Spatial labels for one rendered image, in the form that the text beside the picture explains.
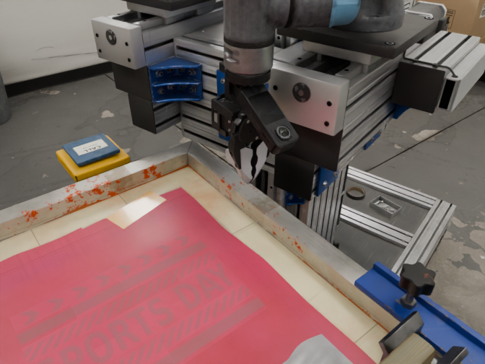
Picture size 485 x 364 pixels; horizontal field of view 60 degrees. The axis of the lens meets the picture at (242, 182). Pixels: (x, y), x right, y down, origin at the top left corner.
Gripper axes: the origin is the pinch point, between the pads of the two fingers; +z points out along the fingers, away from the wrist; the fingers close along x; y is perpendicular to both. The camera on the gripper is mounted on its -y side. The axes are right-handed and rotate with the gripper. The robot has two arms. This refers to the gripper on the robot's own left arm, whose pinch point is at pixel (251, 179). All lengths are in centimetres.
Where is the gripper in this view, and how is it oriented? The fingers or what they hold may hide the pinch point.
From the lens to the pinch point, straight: 75.4
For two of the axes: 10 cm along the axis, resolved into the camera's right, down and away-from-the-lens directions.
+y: -6.1, -4.9, 6.2
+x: -7.9, 3.6, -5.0
